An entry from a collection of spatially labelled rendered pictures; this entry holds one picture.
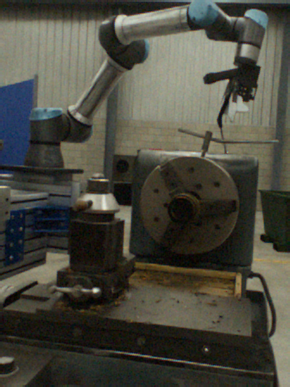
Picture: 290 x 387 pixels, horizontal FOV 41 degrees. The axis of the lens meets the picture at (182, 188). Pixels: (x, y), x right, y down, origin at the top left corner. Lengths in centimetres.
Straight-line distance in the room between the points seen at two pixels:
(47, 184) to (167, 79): 1032
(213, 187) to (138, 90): 1067
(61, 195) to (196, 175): 55
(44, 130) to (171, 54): 1044
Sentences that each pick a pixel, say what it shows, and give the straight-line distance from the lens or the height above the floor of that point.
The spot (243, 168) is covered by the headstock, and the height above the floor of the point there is 121.
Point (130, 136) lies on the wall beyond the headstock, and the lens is 1164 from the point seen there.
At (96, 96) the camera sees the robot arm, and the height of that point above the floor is 145.
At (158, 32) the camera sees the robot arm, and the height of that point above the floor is 162.
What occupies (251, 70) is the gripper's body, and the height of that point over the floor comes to 152.
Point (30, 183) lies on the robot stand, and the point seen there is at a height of 110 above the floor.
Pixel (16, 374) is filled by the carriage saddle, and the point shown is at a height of 91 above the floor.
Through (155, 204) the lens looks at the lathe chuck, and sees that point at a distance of 124.
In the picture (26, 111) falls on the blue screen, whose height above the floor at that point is 184.
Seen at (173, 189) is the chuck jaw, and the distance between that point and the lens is 116.
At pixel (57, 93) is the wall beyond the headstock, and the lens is 1260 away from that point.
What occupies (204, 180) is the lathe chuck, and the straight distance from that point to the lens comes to 121.
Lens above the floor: 121
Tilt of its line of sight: 4 degrees down
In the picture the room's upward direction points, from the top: 4 degrees clockwise
